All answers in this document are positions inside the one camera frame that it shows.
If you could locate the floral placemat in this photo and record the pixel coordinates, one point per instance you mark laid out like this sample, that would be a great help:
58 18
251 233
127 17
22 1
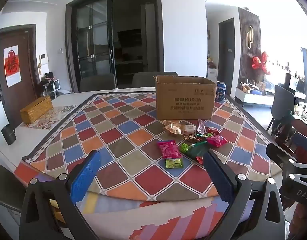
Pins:
61 115

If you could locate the white intercom panel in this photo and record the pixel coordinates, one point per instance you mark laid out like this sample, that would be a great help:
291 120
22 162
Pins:
44 58

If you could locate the red bow decoration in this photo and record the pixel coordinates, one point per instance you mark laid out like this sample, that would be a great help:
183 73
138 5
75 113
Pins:
259 62

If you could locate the blue soda can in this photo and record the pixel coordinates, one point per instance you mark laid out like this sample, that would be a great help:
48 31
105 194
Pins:
221 91

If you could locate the light green snack packet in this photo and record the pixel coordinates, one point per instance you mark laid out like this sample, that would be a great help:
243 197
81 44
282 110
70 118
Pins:
174 163

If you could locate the black glass sliding door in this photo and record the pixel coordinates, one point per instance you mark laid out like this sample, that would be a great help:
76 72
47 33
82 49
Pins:
98 42

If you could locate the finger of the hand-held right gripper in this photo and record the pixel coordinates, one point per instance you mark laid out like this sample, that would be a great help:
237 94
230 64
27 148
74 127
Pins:
283 153
304 142

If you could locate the person's right forearm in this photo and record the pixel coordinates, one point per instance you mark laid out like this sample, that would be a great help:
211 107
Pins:
303 127

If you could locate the white and orange snack packet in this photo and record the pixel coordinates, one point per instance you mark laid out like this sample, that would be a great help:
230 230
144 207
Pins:
189 129

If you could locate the dark interior door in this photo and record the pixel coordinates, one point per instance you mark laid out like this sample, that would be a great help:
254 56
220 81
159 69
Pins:
226 55

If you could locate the red and white door poster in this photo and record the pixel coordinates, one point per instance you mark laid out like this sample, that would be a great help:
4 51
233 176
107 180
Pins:
12 66

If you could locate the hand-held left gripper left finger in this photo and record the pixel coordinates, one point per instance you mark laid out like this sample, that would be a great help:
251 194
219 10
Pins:
86 175

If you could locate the dark green snack packet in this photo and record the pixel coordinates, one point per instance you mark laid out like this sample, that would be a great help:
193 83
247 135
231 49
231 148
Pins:
197 151

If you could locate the gold biscuit packet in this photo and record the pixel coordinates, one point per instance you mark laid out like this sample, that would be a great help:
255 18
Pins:
174 128

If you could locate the grey dining chair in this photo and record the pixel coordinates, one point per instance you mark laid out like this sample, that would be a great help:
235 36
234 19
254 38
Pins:
282 100
143 80
97 82

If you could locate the gold wall ornament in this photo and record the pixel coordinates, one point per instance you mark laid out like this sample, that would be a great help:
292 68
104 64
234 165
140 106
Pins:
249 37

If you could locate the white low cabinet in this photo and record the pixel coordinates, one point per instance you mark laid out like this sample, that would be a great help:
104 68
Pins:
253 97

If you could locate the brown cardboard box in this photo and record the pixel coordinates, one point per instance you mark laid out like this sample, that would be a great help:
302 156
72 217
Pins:
183 102

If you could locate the white shoe rack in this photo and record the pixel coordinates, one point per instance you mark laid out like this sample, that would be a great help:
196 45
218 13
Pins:
54 85

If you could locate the small red candy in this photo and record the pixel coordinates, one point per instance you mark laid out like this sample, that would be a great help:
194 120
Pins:
199 160

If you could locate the gold wrapped candy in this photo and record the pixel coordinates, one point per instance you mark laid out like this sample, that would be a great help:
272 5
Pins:
189 137

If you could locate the woven yellow tissue box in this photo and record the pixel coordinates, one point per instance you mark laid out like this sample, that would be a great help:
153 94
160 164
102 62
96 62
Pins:
36 110

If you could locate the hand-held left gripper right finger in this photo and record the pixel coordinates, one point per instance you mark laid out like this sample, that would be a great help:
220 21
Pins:
219 177

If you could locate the black cup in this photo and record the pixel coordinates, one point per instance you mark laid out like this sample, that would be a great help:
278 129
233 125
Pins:
8 135

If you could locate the brown wooden door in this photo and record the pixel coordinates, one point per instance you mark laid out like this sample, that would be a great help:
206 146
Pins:
26 62

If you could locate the green lollipop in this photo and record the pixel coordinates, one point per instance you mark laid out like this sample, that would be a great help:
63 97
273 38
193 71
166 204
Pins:
184 148

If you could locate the pink and green snack packet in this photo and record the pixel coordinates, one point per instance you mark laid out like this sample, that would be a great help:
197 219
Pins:
217 140

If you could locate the maroon snack packet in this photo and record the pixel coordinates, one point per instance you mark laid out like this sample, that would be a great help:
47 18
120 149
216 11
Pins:
201 127

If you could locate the striped colourful cloth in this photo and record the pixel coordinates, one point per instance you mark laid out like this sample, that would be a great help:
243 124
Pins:
148 220

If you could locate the black door lock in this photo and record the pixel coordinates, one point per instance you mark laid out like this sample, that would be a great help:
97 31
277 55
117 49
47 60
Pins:
0 92

